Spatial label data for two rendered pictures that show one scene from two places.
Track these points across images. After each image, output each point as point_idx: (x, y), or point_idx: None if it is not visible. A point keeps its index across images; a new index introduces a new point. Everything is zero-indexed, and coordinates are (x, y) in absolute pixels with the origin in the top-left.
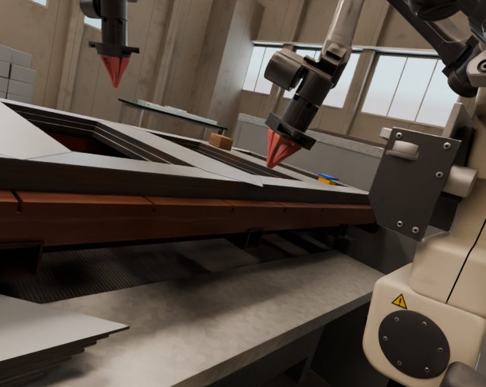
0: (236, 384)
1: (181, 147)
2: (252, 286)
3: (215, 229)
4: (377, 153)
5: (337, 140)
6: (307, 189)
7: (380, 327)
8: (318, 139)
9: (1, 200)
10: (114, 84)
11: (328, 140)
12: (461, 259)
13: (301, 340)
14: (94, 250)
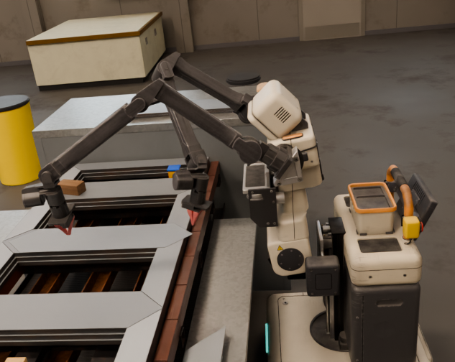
0: None
1: (93, 228)
2: (218, 281)
3: (194, 271)
4: (191, 126)
5: (154, 126)
6: None
7: (277, 261)
8: (135, 130)
9: (176, 322)
10: (68, 233)
11: (146, 128)
12: (292, 224)
13: None
14: None
